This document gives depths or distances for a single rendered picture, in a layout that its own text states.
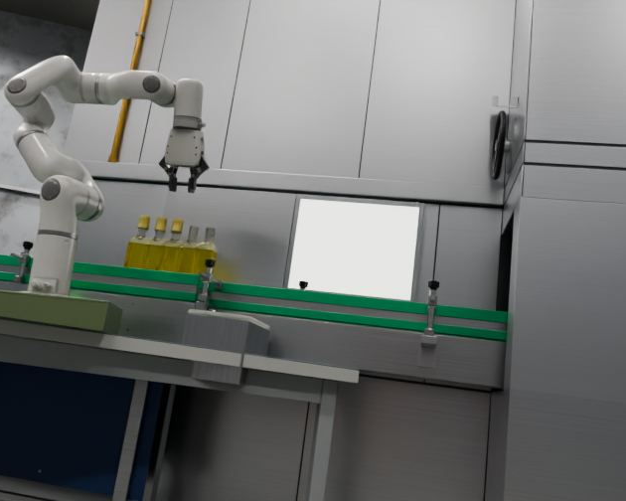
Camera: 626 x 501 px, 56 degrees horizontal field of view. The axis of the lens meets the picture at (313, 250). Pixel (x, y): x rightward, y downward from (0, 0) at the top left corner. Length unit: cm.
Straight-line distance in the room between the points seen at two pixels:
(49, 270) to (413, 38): 146
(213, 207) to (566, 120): 115
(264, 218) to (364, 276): 40
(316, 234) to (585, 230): 83
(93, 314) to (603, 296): 121
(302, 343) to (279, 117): 86
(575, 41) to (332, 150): 82
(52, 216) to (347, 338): 85
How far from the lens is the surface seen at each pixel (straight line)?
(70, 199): 160
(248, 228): 204
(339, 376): 153
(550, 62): 182
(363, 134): 211
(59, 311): 145
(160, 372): 152
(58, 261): 158
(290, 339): 174
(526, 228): 162
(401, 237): 195
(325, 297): 176
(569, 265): 161
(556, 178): 167
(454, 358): 170
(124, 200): 228
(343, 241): 196
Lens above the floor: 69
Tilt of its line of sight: 13 degrees up
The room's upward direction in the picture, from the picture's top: 8 degrees clockwise
